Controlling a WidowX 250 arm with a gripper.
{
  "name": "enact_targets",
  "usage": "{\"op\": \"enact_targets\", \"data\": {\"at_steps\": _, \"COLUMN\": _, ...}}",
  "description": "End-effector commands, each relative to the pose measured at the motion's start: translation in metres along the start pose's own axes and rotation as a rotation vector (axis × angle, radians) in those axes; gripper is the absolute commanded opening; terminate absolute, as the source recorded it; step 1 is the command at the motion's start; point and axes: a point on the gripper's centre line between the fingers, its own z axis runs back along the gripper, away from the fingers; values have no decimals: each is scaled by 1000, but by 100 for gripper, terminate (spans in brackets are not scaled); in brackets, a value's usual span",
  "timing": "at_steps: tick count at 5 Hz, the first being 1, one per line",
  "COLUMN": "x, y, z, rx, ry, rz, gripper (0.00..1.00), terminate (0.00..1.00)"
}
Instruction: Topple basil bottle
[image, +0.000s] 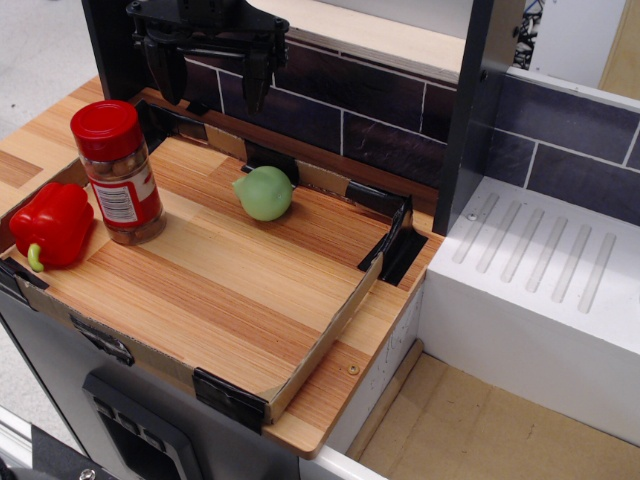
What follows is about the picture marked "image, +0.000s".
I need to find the red bell pepper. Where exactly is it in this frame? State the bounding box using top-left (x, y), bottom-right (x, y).
top-left (9, 182), bottom-right (94, 272)

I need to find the taped cardboard fence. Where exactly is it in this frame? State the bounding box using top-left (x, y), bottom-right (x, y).
top-left (0, 98), bottom-right (430, 435)

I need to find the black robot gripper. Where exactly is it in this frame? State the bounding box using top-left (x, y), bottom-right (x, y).
top-left (126, 1), bottom-right (289, 115)

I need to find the red-lidded spice bottle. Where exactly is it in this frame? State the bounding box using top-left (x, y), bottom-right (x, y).
top-left (70, 100), bottom-right (166, 245)

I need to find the white ridged drainboard sink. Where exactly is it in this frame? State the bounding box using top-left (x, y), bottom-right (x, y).
top-left (418, 178), bottom-right (639, 443)

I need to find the green onion-shaped vegetable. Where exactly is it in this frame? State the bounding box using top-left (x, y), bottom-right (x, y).
top-left (232, 166), bottom-right (293, 221)

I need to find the dark grey vertical post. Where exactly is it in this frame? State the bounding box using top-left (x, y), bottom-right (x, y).
top-left (433, 0), bottom-right (524, 236)

